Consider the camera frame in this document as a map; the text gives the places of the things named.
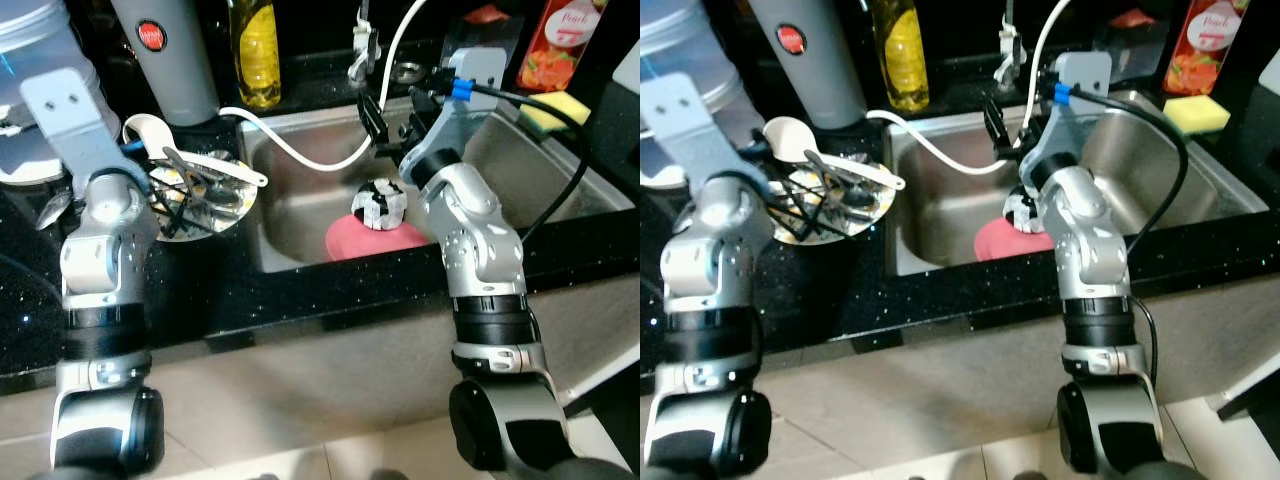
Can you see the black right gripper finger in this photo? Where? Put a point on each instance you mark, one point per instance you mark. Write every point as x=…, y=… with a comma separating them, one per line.
x=374, y=118
x=1035, y=105
x=998, y=128
x=420, y=104

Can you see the black chopstick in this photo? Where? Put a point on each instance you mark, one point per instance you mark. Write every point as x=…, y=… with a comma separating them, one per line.
x=815, y=220
x=190, y=215
x=183, y=215
x=818, y=220

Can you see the black and white patterned bowl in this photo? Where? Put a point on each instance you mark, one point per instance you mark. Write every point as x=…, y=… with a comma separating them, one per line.
x=1022, y=210
x=378, y=205

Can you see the pink round plate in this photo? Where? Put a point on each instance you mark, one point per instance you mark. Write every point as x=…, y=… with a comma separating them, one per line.
x=1000, y=245
x=380, y=245

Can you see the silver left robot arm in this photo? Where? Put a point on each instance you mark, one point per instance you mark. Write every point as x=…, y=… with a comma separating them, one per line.
x=715, y=270
x=100, y=260

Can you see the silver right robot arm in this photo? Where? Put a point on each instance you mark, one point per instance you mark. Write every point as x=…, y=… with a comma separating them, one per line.
x=470, y=230
x=1085, y=240

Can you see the round metal hole cover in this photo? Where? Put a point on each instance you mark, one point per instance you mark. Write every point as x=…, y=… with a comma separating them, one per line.
x=407, y=72

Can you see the white plastic ladle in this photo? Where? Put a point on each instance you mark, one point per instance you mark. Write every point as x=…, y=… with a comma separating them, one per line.
x=148, y=135
x=790, y=138

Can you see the metal faucet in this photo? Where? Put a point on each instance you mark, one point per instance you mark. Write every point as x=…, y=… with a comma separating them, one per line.
x=363, y=55
x=1010, y=55

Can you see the floral patterned plate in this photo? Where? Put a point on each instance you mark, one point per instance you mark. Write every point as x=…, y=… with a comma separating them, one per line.
x=235, y=205
x=870, y=215

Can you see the grey tumbler with red logo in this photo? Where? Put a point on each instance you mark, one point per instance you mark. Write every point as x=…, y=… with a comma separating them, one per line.
x=820, y=85
x=180, y=80

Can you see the clear plastic container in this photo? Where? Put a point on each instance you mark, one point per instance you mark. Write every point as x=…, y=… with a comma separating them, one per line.
x=512, y=50
x=1140, y=55

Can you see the stainless steel sink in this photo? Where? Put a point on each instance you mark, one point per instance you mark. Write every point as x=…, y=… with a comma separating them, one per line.
x=300, y=215
x=940, y=225

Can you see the yellow oil bottle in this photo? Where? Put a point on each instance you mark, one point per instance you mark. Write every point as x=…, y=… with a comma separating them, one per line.
x=255, y=60
x=903, y=60

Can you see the yellow sponge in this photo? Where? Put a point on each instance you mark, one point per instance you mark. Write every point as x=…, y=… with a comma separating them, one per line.
x=1195, y=115
x=560, y=108

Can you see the red peach print package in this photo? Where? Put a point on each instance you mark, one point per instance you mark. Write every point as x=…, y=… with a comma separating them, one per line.
x=1205, y=50
x=560, y=50

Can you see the white plastic drawer container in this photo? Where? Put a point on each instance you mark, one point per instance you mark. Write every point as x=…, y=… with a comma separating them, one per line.
x=680, y=40
x=30, y=40

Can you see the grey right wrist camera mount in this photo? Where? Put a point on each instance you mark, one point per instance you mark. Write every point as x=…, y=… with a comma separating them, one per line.
x=1085, y=75
x=450, y=130

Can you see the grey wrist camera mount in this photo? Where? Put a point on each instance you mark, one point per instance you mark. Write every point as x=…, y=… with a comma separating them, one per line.
x=690, y=125
x=70, y=125
x=1085, y=75
x=450, y=130

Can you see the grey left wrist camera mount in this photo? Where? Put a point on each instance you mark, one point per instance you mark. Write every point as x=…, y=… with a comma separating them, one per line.
x=70, y=125
x=690, y=125

